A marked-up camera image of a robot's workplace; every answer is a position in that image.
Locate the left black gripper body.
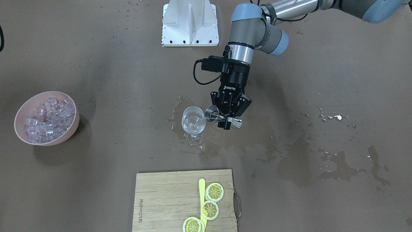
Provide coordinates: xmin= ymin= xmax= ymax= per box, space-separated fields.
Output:
xmin=211 ymin=61 xmax=252 ymax=116

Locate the steel double jigger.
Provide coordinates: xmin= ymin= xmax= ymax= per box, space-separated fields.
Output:
xmin=204 ymin=105 xmax=242 ymax=130

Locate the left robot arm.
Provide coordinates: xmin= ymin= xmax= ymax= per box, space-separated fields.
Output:
xmin=201 ymin=0 xmax=404 ymax=130

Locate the clear wine glass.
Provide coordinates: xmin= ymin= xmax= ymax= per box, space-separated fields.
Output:
xmin=181 ymin=107 xmax=206 ymax=146

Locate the clear ice cubes pile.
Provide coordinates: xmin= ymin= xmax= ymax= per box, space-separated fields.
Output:
xmin=24 ymin=97 xmax=76 ymax=144

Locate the lemon slice middle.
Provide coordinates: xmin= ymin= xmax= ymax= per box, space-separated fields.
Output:
xmin=201 ymin=200 xmax=219 ymax=220

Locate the bamboo cutting board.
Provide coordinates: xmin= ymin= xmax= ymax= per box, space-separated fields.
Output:
xmin=132 ymin=169 xmax=238 ymax=232

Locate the lemon slice far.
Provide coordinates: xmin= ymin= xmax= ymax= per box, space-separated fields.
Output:
xmin=182 ymin=217 xmax=205 ymax=232

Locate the pink bowl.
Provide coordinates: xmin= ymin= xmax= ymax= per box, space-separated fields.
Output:
xmin=14 ymin=91 xmax=80 ymax=146

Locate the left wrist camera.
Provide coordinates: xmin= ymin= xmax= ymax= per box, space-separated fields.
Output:
xmin=201 ymin=56 xmax=230 ymax=73

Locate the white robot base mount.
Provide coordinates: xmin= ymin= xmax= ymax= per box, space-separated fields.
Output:
xmin=161 ymin=0 xmax=219 ymax=47

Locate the lemon slice near handle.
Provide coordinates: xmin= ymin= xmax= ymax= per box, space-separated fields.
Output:
xmin=205 ymin=182 xmax=225 ymax=203

